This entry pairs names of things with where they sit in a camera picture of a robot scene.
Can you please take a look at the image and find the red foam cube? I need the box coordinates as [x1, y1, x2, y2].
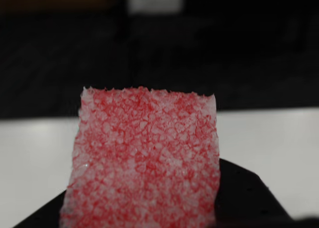
[58, 86, 222, 228]

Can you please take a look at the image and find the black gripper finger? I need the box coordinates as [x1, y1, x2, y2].
[213, 158, 293, 225]
[13, 188, 69, 228]

